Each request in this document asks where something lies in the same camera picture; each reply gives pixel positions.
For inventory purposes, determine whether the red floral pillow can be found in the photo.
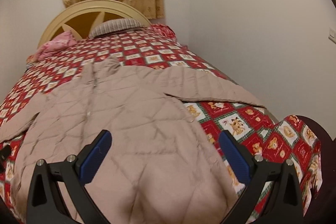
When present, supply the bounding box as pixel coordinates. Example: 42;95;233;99
149;24;176;39

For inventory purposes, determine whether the dark wooden footboard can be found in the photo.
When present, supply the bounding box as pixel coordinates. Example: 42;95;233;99
298;116;335;223

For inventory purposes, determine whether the cream wooden headboard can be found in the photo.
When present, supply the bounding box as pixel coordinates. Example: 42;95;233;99
38;0;151;47

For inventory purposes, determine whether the grey striped pillow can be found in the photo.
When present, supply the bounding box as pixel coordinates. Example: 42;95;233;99
88;18;143;39

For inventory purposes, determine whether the pink floral blanket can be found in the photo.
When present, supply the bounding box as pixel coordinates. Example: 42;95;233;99
26;31;77;64

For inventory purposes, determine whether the white wall switch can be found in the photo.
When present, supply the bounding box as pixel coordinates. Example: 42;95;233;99
329;28;336;44

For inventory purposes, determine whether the red checkered bear bedspread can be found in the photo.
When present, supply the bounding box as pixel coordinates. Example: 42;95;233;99
1;28;322;223

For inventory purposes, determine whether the beige quilted puffer jacket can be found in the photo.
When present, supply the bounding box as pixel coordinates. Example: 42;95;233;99
1;59;260;223

